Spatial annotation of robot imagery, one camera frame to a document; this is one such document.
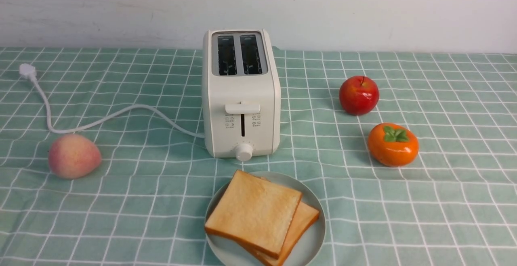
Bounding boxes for toast slice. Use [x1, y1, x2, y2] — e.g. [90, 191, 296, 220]
[204, 170, 303, 258]
[236, 201, 321, 266]

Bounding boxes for white two-slot toaster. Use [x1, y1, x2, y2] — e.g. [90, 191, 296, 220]
[201, 29, 282, 162]

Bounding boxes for red apple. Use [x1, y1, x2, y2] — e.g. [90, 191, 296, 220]
[338, 76, 380, 116]

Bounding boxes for orange persimmon with green leaf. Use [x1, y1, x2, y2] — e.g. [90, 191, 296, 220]
[367, 123, 420, 167]

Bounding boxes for light blue round plate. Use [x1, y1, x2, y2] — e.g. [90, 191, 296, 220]
[205, 172, 326, 266]

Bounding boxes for green checkered tablecloth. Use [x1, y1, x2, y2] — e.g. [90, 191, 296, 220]
[0, 47, 517, 266]

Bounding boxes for pink yellow peach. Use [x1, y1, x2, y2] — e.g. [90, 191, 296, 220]
[48, 134, 102, 179]

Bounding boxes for white power cord with plug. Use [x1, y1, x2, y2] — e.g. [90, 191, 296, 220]
[19, 63, 205, 139]

